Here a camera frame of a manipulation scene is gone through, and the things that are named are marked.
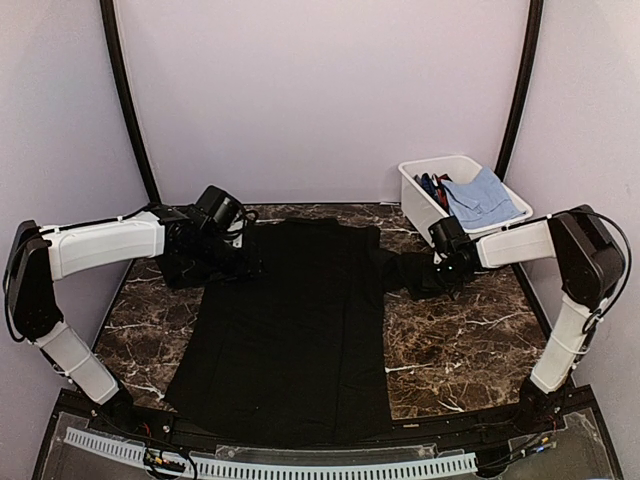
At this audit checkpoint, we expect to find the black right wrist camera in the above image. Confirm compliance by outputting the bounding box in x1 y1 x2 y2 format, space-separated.
428 216 472 256

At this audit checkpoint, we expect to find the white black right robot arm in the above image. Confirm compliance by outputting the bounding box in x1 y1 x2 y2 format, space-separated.
428 205 632 394

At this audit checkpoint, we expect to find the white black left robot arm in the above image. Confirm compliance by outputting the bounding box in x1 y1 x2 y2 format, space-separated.
2 203 261 436

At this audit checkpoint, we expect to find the black long sleeve shirt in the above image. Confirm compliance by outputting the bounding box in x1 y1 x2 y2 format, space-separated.
165 218 445 448

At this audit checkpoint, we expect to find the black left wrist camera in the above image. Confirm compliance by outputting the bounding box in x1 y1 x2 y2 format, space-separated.
194 185 258 238

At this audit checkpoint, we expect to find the white plastic bin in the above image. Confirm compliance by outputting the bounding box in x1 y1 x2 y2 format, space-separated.
398 155 533 240

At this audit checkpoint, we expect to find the black frame post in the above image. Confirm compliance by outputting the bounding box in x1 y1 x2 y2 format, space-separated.
494 0 544 180
99 0 161 203

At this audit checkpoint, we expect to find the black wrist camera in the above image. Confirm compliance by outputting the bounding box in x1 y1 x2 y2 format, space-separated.
428 216 472 256
194 185 258 238

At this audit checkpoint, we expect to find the light blue polo shirt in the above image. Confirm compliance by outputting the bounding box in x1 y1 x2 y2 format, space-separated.
442 167 525 230

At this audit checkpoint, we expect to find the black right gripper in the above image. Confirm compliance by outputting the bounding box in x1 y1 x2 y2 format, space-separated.
421 258 469 294

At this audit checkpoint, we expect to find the black right frame post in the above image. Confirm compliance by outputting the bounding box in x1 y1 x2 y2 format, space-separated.
494 0 544 180

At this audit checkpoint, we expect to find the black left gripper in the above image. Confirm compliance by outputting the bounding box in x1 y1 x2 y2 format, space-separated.
186 229 271 286

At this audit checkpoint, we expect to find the black left frame post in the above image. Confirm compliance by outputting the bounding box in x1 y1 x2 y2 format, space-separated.
99 0 161 203

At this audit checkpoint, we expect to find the white slotted cable duct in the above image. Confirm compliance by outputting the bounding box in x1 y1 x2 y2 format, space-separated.
64 427 478 479

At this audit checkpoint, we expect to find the red navy plaid shirt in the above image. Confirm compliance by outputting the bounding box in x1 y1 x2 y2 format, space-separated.
413 173 449 212

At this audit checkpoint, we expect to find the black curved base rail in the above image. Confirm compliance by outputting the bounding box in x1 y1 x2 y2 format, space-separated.
114 399 541 451

